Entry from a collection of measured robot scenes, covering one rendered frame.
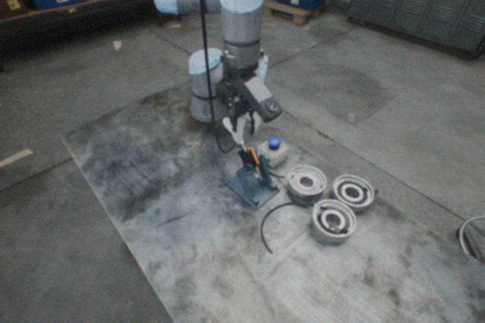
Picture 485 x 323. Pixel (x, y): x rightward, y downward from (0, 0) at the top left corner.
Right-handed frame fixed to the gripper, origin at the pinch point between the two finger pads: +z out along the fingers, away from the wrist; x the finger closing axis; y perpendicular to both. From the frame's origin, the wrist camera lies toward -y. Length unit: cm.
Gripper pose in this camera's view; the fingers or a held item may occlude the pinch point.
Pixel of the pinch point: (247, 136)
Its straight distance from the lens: 70.5
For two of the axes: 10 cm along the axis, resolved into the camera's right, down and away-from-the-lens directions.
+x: -7.3, 4.6, -5.0
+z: 0.0, 7.3, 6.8
